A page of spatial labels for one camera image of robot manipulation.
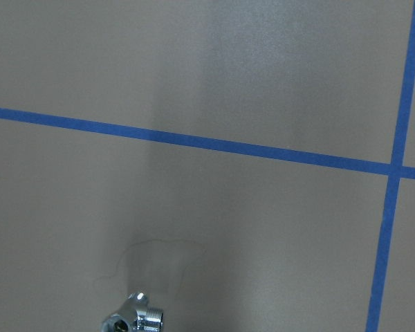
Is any chrome metal pipe fitting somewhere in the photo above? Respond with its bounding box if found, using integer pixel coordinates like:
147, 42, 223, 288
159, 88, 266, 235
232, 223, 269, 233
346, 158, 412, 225
100, 292, 164, 332

